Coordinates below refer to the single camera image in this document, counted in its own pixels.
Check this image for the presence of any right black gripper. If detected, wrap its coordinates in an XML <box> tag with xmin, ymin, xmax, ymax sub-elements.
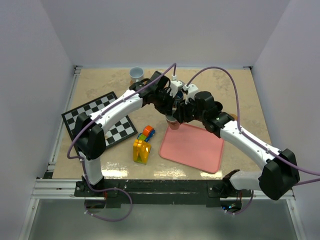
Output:
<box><xmin>173</xmin><ymin>95</ymin><xmax>206</xmax><ymax>124</ymax></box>

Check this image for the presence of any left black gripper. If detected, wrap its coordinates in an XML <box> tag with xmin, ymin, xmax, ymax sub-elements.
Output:
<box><xmin>153</xmin><ymin>88</ymin><xmax>177</xmax><ymax>116</ymax></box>

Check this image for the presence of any dark blue cup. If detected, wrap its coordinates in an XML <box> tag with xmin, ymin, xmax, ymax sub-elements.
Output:
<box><xmin>174</xmin><ymin>90</ymin><xmax>184</xmax><ymax>102</ymax></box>

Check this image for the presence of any large light blue cup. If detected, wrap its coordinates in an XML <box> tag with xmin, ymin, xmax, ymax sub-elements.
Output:
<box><xmin>129</xmin><ymin>66</ymin><xmax>144</xmax><ymax>83</ymax></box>

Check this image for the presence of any white cup brown handle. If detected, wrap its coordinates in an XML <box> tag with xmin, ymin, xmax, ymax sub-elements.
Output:
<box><xmin>165</xmin><ymin>115</ymin><xmax>180</xmax><ymax>130</ymax></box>

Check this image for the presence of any woven rattan coaster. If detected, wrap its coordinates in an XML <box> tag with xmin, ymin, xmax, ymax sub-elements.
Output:
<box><xmin>229</xmin><ymin>113</ymin><xmax>238</xmax><ymax>118</ymax></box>
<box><xmin>130</xmin><ymin>78</ymin><xmax>148</xmax><ymax>85</ymax></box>

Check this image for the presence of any pink tray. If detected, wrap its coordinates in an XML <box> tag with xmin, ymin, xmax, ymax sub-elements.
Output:
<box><xmin>159</xmin><ymin>123</ymin><xmax>225</xmax><ymax>174</ymax></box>

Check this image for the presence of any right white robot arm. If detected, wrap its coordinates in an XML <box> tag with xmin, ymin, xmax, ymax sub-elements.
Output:
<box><xmin>173</xmin><ymin>91</ymin><xmax>300</xmax><ymax>201</ymax></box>

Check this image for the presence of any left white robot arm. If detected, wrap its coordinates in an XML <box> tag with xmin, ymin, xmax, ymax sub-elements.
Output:
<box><xmin>72</xmin><ymin>71</ymin><xmax>184</xmax><ymax>196</ymax></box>

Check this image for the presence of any colourful toy car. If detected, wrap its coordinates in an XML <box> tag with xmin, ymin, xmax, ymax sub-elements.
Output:
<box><xmin>137</xmin><ymin>125</ymin><xmax>156</xmax><ymax>143</ymax></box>

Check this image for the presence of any black white chessboard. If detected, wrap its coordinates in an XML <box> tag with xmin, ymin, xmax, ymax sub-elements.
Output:
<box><xmin>61</xmin><ymin>91</ymin><xmax>138</xmax><ymax>150</ymax></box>

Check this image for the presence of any yellow toy block house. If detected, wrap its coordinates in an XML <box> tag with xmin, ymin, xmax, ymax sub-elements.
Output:
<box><xmin>133</xmin><ymin>139</ymin><xmax>152</xmax><ymax>165</ymax></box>

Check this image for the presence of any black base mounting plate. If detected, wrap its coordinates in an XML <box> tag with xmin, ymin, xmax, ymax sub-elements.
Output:
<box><xmin>74</xmin><ymin>179</ymin><xmax>251</xmax><ymax>213</ymax></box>

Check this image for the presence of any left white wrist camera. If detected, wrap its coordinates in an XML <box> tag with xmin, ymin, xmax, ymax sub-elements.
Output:
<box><xmin>169</xmin><ymin>80</ymin><xmax>185</xmax><ymax>98</ymax></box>

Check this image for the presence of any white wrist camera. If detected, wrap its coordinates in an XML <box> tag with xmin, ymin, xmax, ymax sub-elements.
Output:
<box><xmin>169</xmin><ymin>80</ymin><xmax>185</xmax><ymax>98</ymax></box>
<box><xmin>182</xmin><ymin>84</ymin><xmax>199</xmax><ymax>105</ymax></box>

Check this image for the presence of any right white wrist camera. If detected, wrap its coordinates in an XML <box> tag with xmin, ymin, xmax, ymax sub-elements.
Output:
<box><xmin>182</xmin><ymin>84</ymin><xmax>199</xmax><ymax>105</ymax></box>

